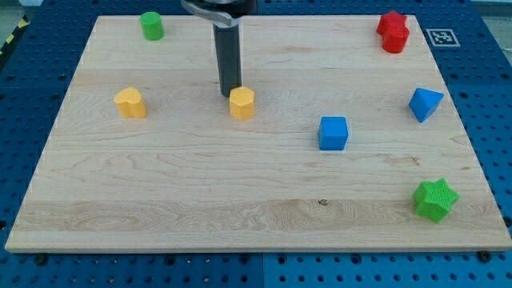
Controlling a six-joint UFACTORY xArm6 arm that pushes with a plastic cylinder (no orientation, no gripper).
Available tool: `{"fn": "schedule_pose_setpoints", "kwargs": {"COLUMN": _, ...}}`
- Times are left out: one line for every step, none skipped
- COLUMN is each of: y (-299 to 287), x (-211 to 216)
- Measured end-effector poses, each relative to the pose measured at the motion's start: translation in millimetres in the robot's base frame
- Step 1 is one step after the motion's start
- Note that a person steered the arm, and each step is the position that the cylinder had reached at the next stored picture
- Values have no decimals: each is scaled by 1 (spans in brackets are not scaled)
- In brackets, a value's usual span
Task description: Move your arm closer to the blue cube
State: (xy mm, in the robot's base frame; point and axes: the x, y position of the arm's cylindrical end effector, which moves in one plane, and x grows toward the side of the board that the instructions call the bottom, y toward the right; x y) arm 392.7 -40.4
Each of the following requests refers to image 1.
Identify blue cube block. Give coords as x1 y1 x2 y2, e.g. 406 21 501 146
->
318 116 349 150

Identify yellow hexagon block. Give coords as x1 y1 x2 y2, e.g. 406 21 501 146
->
229 86 255 120

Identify light wooden board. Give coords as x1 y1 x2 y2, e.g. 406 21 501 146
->
6 15 511 254

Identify yellow heart block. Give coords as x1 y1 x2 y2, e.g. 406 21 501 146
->
114 87 147 118

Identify green cylinder block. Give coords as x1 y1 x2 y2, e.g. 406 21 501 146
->
139 11 164 41

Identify blue triangle block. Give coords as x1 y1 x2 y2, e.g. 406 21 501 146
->
409 87 444 122

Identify red cylinder block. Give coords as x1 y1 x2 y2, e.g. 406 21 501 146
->
382 24 410 54

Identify red star block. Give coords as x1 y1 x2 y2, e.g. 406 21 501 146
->
376 10 407 36

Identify green star block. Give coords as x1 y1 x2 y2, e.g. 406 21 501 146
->
413 178 460 223

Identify white fiducial marker tag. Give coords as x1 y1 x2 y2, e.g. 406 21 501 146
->
426 28 460 47

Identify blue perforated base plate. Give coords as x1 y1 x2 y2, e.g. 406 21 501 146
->
1 0 511 287

